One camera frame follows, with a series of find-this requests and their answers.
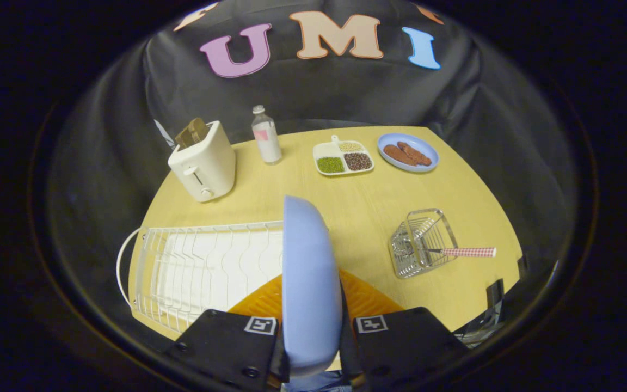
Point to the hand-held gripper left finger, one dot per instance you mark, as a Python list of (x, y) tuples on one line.
[(226, 343)]

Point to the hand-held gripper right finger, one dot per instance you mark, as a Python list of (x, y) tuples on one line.
[(400, 343)]

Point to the light blue plate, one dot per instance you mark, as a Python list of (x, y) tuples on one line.
[(310, 283)]

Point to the blue plate with sausages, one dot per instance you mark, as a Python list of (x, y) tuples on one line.
[(407, 152)]

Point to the cream white toaster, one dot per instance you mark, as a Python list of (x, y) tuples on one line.
[(204, 163)]

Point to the brown sausage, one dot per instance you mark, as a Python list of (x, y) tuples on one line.
[(399, 155), (415, 153)]

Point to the white divided tray of grains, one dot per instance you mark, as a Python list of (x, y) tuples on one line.
[(343, 158)]

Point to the clear bottle with pink label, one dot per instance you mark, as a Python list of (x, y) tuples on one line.
[(266, 139)]

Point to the slice of toast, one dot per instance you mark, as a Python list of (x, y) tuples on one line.
[(192, 132)]

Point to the black backdrop cloth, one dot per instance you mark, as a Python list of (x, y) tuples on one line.
[(313, 92)]

